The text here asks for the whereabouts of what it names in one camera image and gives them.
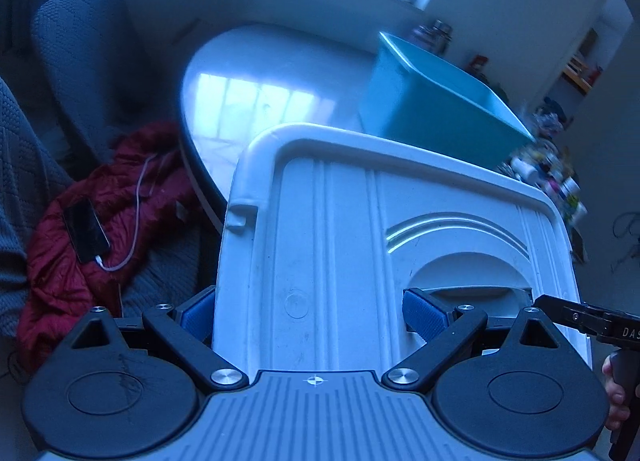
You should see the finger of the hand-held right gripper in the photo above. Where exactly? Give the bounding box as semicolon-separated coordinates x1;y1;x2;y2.
535;294;609;337

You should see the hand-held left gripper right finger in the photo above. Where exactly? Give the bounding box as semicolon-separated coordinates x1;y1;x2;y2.
381;287;564;390

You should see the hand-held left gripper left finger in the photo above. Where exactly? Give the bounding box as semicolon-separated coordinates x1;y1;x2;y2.
66;286;250;390

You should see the white plastic bin lid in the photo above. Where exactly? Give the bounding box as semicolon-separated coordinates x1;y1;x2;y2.
211;123;594;378

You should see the teal plastic storage bin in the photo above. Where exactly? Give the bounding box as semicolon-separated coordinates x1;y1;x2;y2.
358;30;536;170

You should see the grey desktop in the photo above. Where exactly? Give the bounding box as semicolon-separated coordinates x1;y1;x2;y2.
177;23;591;264

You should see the person's right hand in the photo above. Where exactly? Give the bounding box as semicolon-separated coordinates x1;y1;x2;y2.
602;354;632;433

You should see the black smartphone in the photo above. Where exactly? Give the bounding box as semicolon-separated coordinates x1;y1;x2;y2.
62;198;111;265

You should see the red quilted jacket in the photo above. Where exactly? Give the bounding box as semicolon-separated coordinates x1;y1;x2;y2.
17;121;207;358

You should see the large white lying bottle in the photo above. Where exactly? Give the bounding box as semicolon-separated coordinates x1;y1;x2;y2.
515;160;541;183

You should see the grey quilted seat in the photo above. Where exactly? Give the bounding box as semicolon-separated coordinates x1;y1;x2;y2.
0;76;217;339

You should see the grey fabric chair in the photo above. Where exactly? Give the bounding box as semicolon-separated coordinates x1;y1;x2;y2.
30;0;157;164

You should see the white charging cable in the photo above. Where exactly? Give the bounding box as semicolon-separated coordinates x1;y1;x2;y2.
95;151;172;273

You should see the wooden wall shelf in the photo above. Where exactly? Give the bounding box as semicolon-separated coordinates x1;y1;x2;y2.
561;28;602;93

